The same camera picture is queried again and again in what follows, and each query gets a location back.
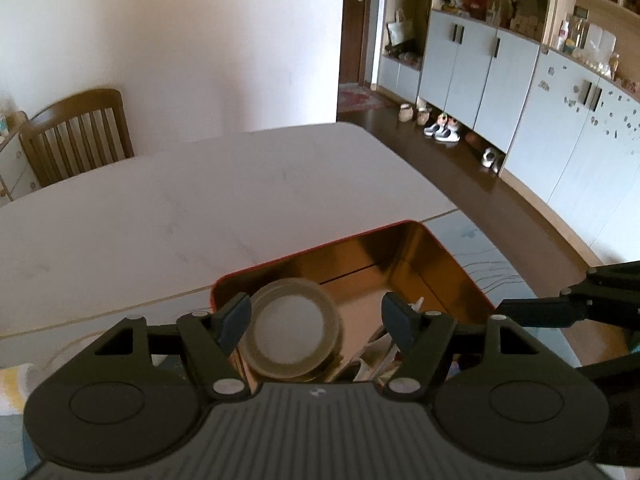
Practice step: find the row of shelf figurines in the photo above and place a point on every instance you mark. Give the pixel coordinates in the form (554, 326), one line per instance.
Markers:
(480, 5)

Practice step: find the white sideboard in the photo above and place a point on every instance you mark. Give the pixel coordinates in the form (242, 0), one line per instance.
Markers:
(15, 170)

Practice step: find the brown door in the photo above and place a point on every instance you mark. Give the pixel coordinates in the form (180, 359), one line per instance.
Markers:
(352, 35)

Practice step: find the wooden chair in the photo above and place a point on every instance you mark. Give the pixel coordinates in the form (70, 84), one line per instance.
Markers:
(80, 135)

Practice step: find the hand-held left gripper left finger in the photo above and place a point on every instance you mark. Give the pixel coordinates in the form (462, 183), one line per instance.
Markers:
(232, 325)

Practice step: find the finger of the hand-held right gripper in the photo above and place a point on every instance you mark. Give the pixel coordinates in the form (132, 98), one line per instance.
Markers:
(615, 358)
(540, 312)

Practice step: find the white and yellow roll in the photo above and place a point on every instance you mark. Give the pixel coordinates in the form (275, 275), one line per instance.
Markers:
(15, 387)

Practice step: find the grey double-door cabinet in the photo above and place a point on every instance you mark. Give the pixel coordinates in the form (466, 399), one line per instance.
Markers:
(475, 80)

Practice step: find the pair of grey sneakers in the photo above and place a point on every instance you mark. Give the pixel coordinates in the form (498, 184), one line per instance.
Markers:
(442, 130)

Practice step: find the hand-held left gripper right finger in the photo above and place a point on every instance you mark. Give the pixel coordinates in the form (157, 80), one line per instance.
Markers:
(400, 322)

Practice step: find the white board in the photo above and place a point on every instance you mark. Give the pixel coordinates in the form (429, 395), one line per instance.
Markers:
(600, 44)

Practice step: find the beige shoe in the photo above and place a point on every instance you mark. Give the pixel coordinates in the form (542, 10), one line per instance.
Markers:
(405, 112)
(423, 116)

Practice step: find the low grey bench cabinet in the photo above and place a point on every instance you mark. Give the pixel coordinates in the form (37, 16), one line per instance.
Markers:
(400, 77)

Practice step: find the white tote bag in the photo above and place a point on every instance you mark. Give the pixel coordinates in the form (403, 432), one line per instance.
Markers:
(401, 30)

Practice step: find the red patterned rug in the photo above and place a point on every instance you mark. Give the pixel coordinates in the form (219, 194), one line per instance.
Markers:
(362, 97)

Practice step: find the grey cabinet with stickers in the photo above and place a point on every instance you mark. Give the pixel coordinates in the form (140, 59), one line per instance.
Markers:
(575, 150)

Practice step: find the white shoe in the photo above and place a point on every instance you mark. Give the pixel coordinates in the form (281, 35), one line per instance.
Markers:
(491, 160)

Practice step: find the round beige plate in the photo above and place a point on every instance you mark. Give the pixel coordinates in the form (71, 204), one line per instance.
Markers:
(290, 330)

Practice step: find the white utensils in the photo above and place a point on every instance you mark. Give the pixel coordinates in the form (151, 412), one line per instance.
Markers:
(369, 355)

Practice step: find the printed table mat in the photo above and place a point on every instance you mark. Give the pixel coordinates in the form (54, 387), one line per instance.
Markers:
(480, 260)

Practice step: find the white bottle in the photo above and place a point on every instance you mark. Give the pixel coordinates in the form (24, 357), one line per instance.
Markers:
(564, 36)

